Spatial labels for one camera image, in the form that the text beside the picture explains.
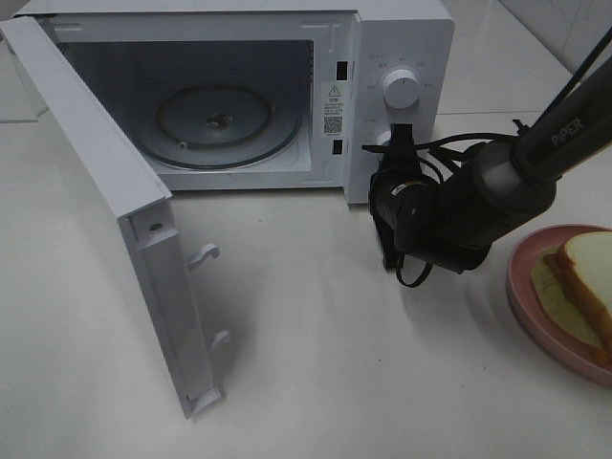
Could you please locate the white microwave oven body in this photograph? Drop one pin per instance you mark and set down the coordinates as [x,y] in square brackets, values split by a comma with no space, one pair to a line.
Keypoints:
[134,54]

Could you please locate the pink round plate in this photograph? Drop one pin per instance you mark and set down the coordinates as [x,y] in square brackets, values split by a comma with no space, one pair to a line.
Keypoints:
[523,300]

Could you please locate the white warning label sticker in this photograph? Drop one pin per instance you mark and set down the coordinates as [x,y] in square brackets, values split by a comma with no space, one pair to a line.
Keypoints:
[332,108]

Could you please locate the upper white power knob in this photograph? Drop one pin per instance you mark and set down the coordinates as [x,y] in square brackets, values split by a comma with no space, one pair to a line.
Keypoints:
[401,88]

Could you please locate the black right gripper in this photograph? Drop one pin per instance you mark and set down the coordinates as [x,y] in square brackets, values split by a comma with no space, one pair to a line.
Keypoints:
[401,195]

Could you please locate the white bread sandwich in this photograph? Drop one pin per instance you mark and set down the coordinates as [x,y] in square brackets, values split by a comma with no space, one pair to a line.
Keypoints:
[573,286]

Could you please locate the glass microwave turntable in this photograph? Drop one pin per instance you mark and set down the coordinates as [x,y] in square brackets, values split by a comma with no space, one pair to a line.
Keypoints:
[215,127]

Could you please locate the lower white timer knob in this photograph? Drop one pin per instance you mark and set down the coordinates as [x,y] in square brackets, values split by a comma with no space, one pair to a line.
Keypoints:
[383,139]

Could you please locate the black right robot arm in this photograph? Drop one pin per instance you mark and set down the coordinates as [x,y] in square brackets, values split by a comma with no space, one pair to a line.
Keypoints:
[445,202]

